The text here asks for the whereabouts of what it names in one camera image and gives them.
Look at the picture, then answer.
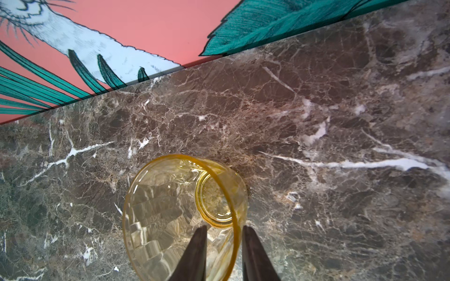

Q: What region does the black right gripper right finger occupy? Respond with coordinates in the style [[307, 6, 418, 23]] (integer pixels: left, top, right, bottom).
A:
[[242, 226, 281, 281]]

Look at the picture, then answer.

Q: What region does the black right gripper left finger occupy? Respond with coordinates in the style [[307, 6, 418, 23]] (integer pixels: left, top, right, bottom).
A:
[[169, 226, 207, 281]]

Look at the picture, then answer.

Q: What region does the short amber tumbler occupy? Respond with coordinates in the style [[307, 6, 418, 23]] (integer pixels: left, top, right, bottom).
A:
[[123, 155, 249, 281]]

